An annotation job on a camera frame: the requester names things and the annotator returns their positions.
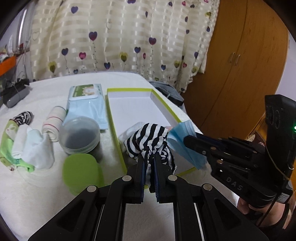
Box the blue face mask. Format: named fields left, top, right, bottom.
left=166, top=120, right=208, bottom=170

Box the black white striped sock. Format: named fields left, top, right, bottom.
left=123, top=123, right=177, bottom=190
left=11, top=111, right=33, bottom=126

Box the cream red-striped towel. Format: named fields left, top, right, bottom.
left=42, top=106, right=66, bottom=142

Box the green patterned baby sock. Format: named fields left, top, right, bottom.
left=1, top=120, right=35, bottom=173

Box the person right hand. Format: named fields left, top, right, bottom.
left=237, top=197, right=285, bottom=227

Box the green round lid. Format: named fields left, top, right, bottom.
left=62, top=154, right=105, bottom=196

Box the dark grey bag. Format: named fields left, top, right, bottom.
left=149, top=81, right=184, bottom=107

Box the clear round plastic jar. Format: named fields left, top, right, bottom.
left=59, top=116, right=100, bottom=155

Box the green-edged white box tray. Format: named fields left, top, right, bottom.
left=106, top=88, right=189, bottom=174

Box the wooden wardrobe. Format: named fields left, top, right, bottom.
left=184, top=1, right=288, bottom=138

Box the heart patterned cream curtain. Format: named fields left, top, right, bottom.
left=30, top=1, right=220, bottom=92

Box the blue wet wipes pack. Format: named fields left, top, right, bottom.
left=63, top=84, right=108, bottom=130

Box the black grey VR headset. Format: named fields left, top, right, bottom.
left=1, top=78, right=30, bottom=108

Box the orange storage tray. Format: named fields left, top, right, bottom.
left=0, top=56, right=16, bottom=76

